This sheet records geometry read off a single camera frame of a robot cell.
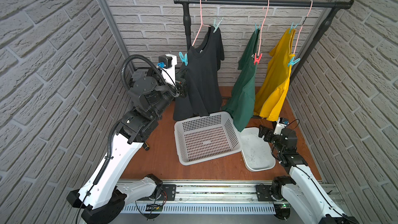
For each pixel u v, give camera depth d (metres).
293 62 0.57
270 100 0.67
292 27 0.85
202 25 0.56
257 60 0.56
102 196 0.35
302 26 0.88
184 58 0.49
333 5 0.54
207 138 0.92
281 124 0.71
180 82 0.46
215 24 0.68
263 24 0.87
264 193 0.74
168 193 0.74
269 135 0.73
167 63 0.40
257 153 0.85
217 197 0.73
